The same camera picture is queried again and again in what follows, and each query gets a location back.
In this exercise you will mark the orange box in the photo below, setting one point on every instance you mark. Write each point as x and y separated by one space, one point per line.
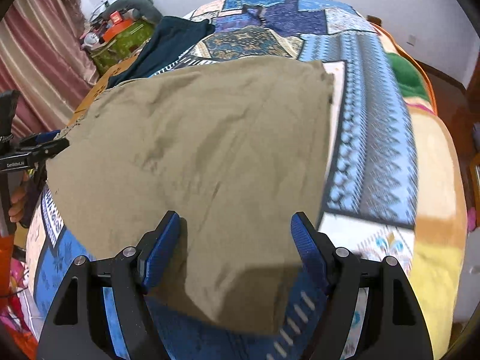
119 24

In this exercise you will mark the wooden lap desk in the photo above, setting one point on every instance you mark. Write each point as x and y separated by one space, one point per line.
100 87

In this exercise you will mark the grey plush toy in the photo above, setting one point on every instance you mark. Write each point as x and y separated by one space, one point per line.
144 9

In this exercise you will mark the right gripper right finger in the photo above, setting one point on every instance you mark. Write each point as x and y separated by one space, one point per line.
393 327

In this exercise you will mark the blue patchwork bedspread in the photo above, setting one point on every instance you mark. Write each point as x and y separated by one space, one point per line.
369 198

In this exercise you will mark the person's left hand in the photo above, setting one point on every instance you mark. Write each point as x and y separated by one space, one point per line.
17 204

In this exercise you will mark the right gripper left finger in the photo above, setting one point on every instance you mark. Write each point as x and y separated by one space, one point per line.
76 326

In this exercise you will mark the khaki pants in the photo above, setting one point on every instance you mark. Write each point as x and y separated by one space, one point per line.
235 148

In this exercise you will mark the green storage bag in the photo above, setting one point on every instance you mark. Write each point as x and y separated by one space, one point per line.
122 45

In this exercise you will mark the striped red curtain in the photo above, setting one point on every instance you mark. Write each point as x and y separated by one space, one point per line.
41 58

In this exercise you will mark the yellow fleece blanket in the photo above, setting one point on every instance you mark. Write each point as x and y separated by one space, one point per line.
441 218

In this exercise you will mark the dark navy garment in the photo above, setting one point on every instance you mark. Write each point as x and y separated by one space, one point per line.
172 37

